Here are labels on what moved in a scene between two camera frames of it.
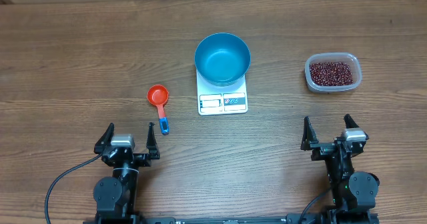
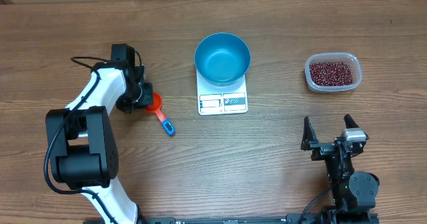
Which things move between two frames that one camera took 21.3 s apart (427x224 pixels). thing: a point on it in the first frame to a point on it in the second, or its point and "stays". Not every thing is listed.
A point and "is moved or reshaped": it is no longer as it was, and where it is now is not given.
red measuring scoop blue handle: [157, 95] is moved or reshaped
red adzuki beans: [330, 74] stays
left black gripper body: [141, 162] to [138, 97]
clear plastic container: [333, 72] stays
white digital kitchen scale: [222, 100] stays
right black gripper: [321, 148] stays
